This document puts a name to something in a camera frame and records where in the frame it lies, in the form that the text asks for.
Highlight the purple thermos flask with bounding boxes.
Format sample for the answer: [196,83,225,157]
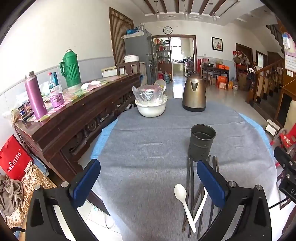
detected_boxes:
[25,71,48,120]

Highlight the grey crumpled cloth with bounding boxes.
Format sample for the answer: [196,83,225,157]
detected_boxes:
[0,174,25,217]

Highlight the wooden staircase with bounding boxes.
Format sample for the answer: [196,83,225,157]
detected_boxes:
[246,23,296,130]

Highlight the upright orange box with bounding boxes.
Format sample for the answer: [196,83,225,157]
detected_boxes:
[217,76,228,90]

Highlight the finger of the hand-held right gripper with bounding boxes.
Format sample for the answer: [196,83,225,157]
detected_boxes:
[274,146,296,173]

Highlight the green thermos jug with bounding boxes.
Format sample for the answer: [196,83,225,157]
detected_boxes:
[59,49,82,88]

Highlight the wooden door with blind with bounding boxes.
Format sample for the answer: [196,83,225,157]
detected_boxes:
[109,7,134,66]

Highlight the dark metal utensil holder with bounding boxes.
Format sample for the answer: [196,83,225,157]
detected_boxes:
[188,124,216,163]

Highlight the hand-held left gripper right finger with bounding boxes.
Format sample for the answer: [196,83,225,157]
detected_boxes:
[196,160,272,241]

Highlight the purple cup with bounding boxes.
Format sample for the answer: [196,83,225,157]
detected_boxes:
[50,93,65,108]

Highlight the pink cloth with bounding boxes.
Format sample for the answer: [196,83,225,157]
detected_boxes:
[81,80,101,90]

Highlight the red paper bag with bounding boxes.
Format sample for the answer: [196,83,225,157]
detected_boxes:
[0,135,33,180]

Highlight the dark wooden side table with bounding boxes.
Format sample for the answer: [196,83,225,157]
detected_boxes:
[202,65,230,87]

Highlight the golden speckled cloth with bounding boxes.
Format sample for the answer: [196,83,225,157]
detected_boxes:
[14,162,53,218]

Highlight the pink wall notice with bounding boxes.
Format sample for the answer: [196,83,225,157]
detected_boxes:
[284,50,296,71]

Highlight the white plastic basin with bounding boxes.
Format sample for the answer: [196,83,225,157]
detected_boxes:
[134,95,168,117]

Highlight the blue table cover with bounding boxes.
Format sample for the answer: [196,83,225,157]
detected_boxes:
[91,112,272,163]

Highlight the plastic-wrapped metal bowls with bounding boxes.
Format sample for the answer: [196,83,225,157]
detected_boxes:
[132,85,165,105]

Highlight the carved wooden sideboard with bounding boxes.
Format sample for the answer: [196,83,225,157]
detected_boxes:
[14,73,141,183]

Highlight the white step stool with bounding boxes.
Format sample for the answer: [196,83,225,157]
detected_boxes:
[264,119,280,136]

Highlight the clear water bottle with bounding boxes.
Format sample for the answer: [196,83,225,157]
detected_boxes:
[47,72,57,94]

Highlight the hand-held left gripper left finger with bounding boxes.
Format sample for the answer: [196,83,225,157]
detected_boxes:
[25,159,102,241]

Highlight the black cable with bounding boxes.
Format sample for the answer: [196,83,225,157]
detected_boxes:
[269,198,288,209]

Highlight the framed wall picture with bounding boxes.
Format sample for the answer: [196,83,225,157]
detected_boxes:
[211,37,224,52]

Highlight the bronze electric kettle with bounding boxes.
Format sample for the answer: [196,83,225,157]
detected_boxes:
[182,72,207,113]

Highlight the dark wooden chair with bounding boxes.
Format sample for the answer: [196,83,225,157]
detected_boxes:
[116,61,140,76]

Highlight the grey refrigerator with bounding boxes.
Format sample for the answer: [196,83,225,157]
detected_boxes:
[124,29,158,86]

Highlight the shelf with bottles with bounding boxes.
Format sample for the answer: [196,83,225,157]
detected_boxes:
[153,37,171,70]

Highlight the white plastic spoon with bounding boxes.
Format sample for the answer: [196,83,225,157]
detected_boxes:
[174,184,197,233]
[193,186,208,225]

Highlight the cream chair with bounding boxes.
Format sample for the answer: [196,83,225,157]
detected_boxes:
[283,100,296,139]

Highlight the red plastic chair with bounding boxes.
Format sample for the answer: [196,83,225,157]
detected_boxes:
[274,128,296,149]

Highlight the grey tablecloth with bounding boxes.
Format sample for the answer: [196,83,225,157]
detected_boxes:
[91,98,278,241]

